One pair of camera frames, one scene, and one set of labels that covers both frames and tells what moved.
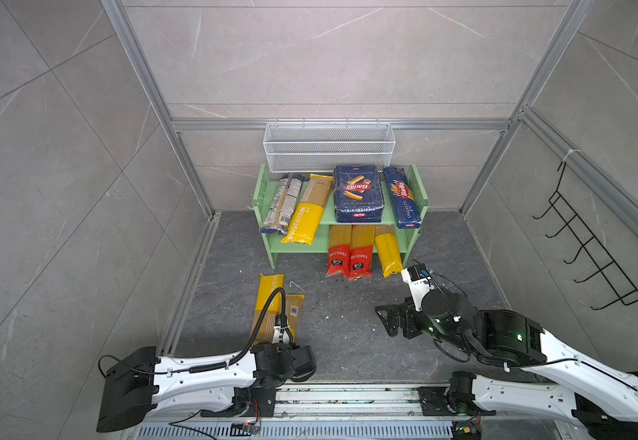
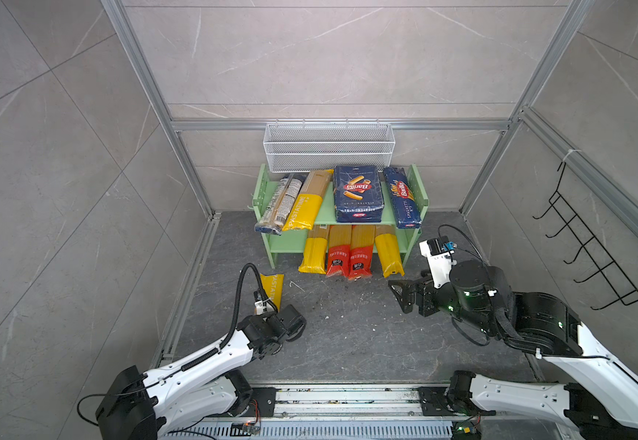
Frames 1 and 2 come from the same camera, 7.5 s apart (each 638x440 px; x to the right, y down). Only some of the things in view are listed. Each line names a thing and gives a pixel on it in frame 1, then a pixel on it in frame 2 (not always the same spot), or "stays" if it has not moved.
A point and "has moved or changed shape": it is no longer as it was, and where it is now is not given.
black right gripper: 406,310 -> 423,288
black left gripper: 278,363 -> 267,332
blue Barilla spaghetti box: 405,203 stays
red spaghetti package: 339,248 stays
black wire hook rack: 626,291 stays
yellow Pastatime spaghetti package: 306,217 has moved or changed shape
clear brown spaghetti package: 283,204 stays
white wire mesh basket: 319,148 stays
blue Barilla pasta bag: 357,194 stays
